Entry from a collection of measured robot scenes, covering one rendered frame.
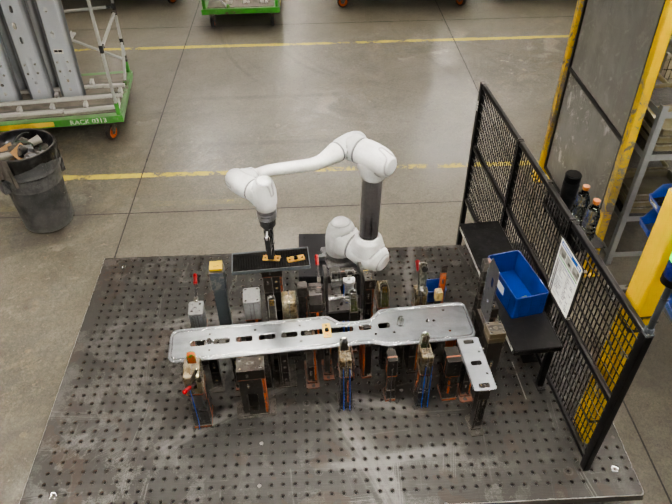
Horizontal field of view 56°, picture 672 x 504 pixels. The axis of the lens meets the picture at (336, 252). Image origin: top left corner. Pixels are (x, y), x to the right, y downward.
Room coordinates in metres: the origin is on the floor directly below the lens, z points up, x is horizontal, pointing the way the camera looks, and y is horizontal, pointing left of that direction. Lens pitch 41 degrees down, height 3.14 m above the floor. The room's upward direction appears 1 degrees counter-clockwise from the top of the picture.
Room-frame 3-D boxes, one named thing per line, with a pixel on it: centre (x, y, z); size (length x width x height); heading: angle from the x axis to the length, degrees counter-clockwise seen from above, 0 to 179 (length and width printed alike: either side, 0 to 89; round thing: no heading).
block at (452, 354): (1.79, -0.51, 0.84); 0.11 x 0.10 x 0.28; 6
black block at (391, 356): (1.78, -0.24, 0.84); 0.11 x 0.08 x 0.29; 6
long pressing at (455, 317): (1.91, 0.07, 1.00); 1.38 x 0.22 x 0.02; 96
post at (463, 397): (1.79, -0.59, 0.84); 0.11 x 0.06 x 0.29; 6
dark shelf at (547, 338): (2.21, -0.83, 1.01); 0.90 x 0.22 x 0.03; 6
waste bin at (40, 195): (4.05, 2.33, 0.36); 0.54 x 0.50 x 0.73; 2
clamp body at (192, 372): (1.67, 0.61, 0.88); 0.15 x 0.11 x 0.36; 6
